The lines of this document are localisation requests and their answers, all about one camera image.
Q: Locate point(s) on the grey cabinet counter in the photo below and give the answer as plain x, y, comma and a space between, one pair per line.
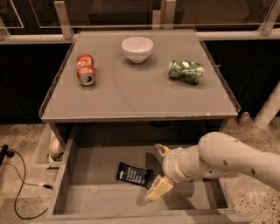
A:
124, 91

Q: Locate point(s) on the green soda can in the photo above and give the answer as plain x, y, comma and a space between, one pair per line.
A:
184, 70

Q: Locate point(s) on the metal railing frame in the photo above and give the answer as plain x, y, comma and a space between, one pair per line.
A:
61, 21

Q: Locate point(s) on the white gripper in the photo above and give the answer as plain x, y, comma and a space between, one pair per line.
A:
171, 165

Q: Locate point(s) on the white ceramic bowl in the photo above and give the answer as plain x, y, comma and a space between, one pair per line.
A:
137, 49

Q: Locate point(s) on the dark blue rxbar wrapper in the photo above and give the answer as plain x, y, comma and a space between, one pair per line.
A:
134, 175

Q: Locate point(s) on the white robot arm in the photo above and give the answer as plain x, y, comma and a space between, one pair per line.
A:
215, 155

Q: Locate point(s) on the white object in bin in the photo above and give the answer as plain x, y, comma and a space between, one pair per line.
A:
55, 149

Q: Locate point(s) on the open grey top drawer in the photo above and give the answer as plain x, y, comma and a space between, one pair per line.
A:
88, 191

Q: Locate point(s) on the red soda can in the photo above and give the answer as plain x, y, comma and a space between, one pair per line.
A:
85, 69

